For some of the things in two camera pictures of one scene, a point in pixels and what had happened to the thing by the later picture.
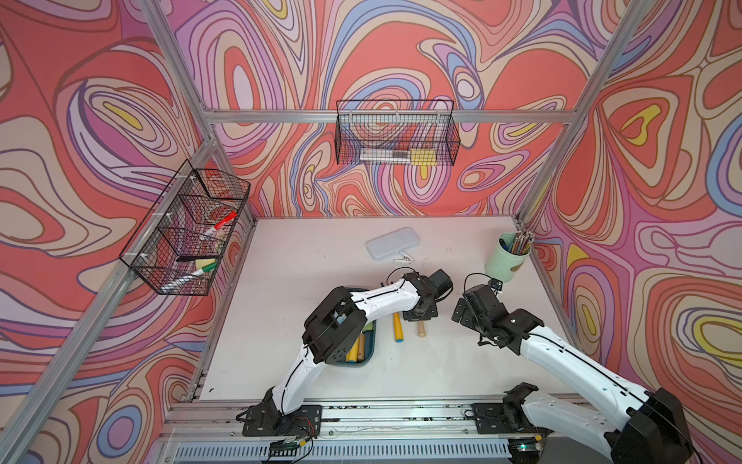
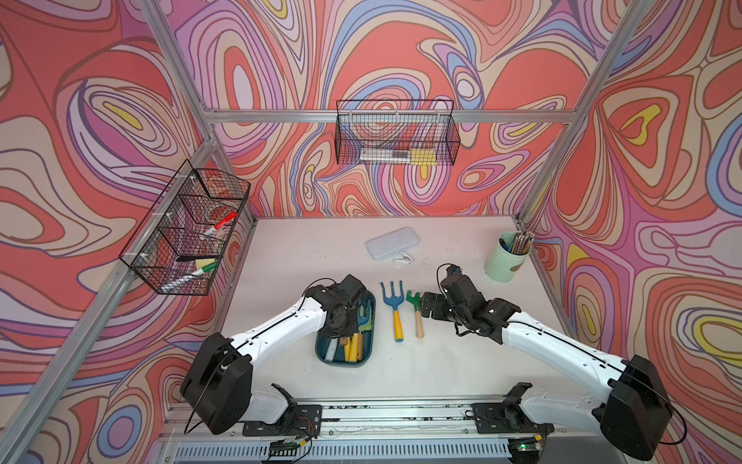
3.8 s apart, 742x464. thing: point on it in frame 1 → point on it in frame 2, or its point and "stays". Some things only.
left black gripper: [433, 312] → [354, 325]
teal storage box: [369, 347] stays
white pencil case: [392, 243] stays
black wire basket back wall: [400, 132] stays
